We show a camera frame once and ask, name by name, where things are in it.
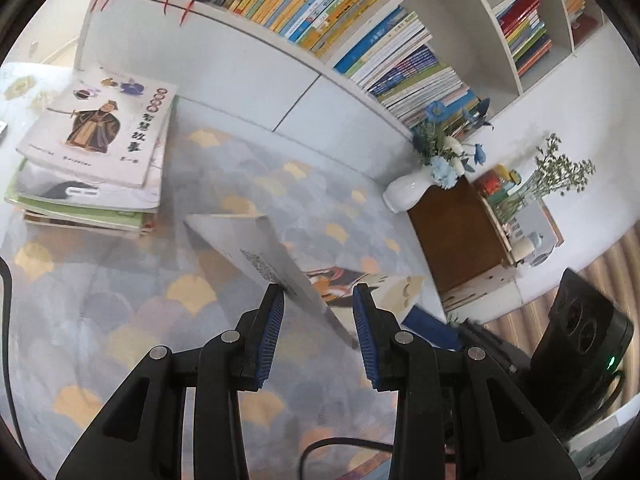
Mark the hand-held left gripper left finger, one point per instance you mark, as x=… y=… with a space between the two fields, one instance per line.
x=269 y=340

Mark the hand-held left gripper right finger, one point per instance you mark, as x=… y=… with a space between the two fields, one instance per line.
x=365 y=345

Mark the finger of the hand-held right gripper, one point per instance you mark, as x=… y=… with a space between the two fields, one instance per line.
x=505 y=355

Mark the grey book with code print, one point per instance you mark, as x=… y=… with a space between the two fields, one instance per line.
x=260 y=250

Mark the stack of picture books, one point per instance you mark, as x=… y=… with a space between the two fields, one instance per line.
x=75 y=210

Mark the white robed figure cover book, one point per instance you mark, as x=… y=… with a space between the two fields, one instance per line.
x=100 y=130

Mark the row of blue white books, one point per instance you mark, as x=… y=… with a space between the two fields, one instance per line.
x=410 y=70

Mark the row of red yellow books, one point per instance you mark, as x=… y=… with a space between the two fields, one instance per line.
x=525 y=35

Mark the row of orange brown books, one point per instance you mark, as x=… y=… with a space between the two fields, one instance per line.
x=582 y=17

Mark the row of yellow orange books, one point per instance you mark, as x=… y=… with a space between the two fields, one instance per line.
x=300 y=0

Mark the cream robed figure book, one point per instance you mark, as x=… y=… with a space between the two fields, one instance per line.
x=395 y=292

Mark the blue book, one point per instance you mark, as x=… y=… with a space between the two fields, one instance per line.
x=430 y=327

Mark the wooden slatted panel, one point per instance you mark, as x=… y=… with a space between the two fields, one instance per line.
x=615 y=270

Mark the small white cup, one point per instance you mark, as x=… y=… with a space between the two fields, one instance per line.
x=523 y=249

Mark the wooden tray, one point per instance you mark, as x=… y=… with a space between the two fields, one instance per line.
x=455 y=235

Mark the glass vase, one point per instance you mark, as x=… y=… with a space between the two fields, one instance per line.
x=520 y=197

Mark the red yellow toy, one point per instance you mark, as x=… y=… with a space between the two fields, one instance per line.
x=497 y=181

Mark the dried flower bunch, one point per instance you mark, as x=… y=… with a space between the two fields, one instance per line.
x=560 y=170

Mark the blue artificial flowers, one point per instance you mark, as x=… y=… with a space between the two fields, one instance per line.
x=440 y=150

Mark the white bookshelf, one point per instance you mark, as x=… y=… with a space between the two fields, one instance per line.
x=250 y=60

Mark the red ribbon decoration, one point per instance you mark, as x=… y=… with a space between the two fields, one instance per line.
x=177 y=8

